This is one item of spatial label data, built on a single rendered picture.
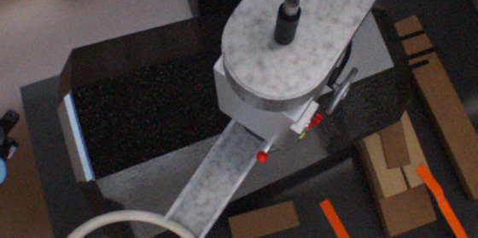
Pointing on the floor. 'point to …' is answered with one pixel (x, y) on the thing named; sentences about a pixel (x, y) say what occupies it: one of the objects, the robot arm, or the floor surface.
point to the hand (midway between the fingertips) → (14, 143)
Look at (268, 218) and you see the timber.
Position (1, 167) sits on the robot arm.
